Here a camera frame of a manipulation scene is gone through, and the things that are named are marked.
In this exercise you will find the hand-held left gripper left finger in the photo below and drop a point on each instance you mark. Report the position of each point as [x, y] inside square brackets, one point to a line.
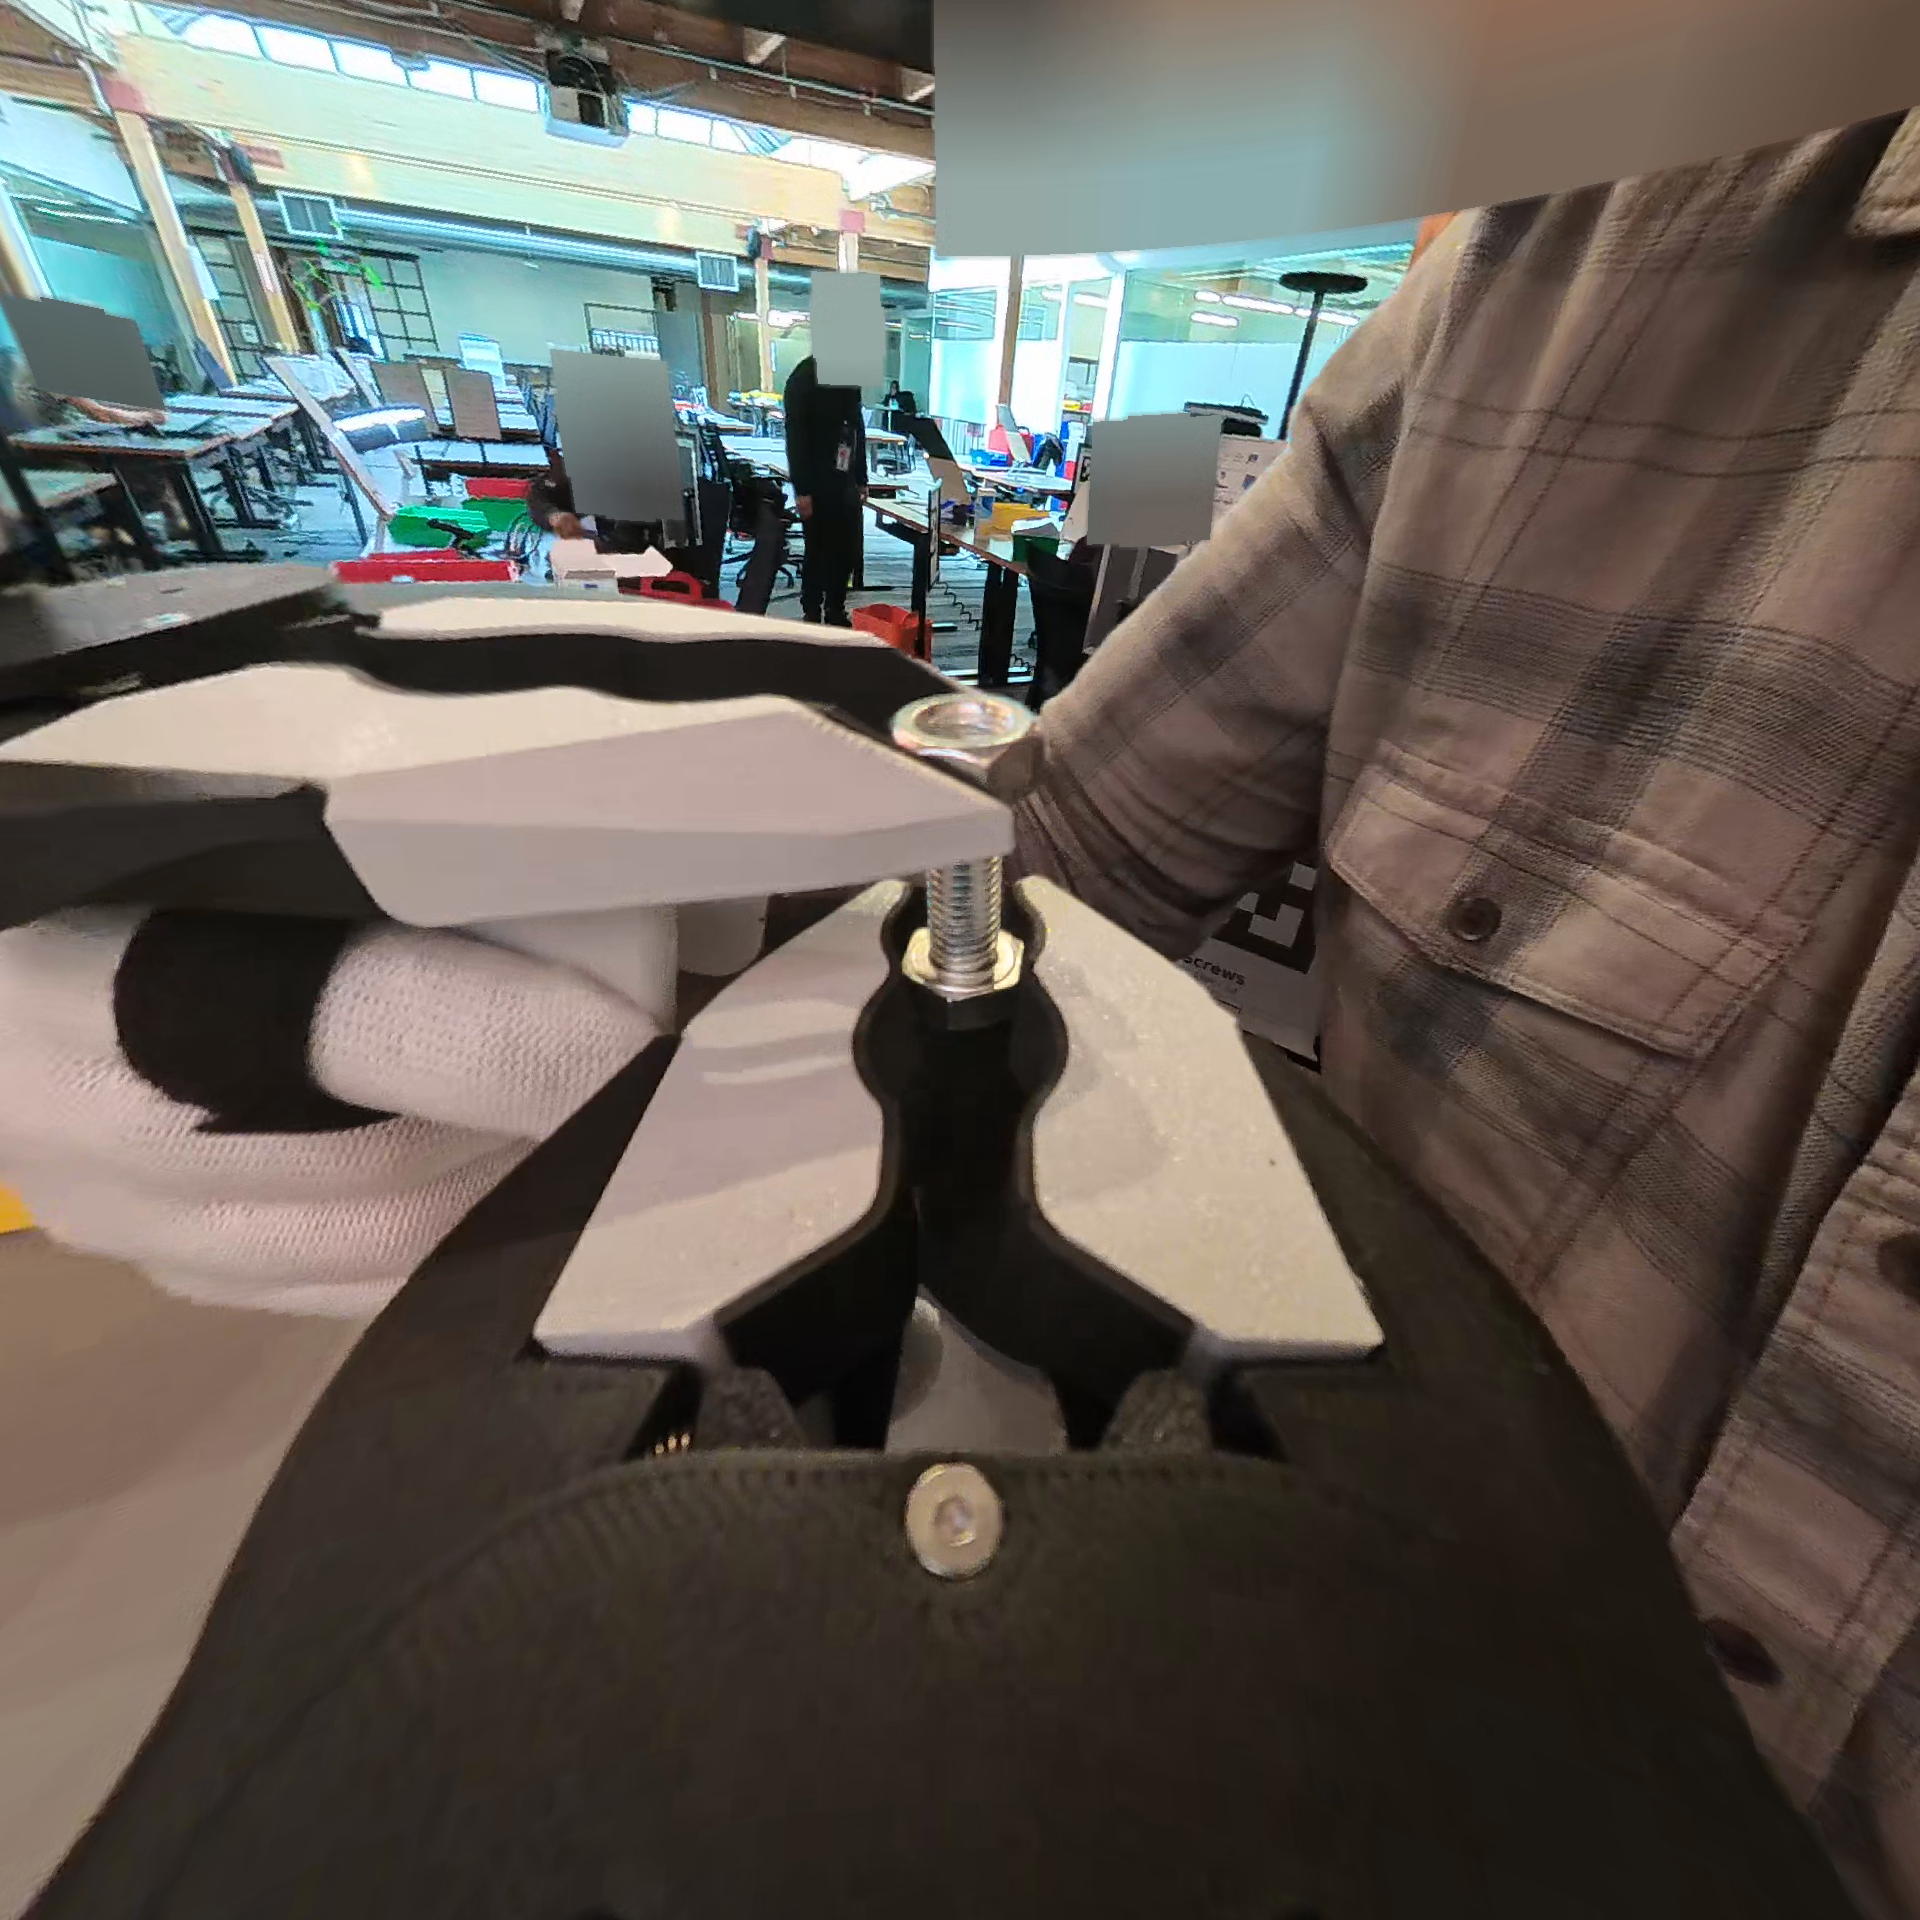
[736, 1171]

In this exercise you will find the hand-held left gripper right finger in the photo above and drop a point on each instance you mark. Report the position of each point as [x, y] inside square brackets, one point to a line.
[1170, 1171]

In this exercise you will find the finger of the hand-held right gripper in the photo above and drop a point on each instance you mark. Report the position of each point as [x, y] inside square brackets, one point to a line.
[601, 812]
[661, 655]

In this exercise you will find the silver hex nut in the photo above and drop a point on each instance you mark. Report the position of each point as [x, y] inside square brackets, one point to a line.
[963, 967]

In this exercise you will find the silver hex bolt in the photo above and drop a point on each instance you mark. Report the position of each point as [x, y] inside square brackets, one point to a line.
[967, 724]

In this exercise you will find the person's right forearm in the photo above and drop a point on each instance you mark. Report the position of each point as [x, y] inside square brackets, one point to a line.
[1170, 812]

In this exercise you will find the person's right hand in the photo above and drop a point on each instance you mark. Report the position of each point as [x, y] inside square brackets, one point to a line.
[450, 1171]

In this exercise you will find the red bin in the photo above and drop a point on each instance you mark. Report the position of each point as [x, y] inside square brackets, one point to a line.
[885, 624]

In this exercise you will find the black framed sign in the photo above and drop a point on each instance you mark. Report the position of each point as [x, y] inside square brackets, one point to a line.
[1273, 960]

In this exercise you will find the black floor lamp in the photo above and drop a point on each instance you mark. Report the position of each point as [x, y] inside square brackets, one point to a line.
[1321, 290]

